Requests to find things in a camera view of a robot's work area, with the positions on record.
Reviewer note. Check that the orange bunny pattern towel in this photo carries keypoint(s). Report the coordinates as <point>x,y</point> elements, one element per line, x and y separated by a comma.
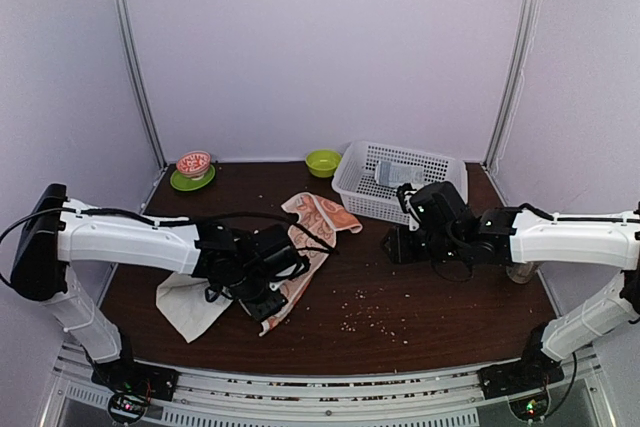
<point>324,219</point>

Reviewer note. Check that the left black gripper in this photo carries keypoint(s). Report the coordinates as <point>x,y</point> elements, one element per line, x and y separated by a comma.
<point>264,310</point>

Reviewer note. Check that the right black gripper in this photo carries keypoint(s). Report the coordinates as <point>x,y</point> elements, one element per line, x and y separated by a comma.
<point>400,253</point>

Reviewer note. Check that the aluminium frame post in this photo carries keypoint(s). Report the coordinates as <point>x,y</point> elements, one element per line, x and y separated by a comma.
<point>514,81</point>
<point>137,83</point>

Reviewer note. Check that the right aluminium frame post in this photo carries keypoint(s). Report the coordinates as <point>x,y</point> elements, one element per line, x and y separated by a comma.
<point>514,81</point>

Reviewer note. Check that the white plastic perforated basket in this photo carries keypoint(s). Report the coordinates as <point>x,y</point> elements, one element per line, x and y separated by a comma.
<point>369,175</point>

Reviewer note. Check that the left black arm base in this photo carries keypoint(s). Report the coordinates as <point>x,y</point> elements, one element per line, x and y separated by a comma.
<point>125,375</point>

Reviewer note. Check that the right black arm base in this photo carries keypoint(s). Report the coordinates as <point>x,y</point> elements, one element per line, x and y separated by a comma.
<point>533,370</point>

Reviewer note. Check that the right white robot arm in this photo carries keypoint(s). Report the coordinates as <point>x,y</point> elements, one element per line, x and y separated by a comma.
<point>524,233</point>

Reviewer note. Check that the small green bowl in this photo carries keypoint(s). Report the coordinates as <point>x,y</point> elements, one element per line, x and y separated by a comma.
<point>323,163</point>

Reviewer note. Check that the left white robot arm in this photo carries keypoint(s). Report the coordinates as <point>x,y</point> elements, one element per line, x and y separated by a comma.
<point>61,231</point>

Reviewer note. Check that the front aluminium rail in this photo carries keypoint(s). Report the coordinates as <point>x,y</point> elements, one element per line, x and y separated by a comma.
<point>442,397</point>

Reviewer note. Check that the beige paper cup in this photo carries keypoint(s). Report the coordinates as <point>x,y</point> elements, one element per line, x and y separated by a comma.
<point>522,273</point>

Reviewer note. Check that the white towel blue print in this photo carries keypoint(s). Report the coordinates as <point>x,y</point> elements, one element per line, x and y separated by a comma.
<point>181,300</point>

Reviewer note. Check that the green plate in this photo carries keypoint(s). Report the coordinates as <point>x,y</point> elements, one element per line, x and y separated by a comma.
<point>181,183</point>

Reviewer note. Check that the red patterned bowl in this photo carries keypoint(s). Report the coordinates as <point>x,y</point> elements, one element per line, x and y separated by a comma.
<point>194,165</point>

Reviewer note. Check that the left aluminium frame post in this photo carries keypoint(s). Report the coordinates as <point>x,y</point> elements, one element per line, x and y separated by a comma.
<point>137,83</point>

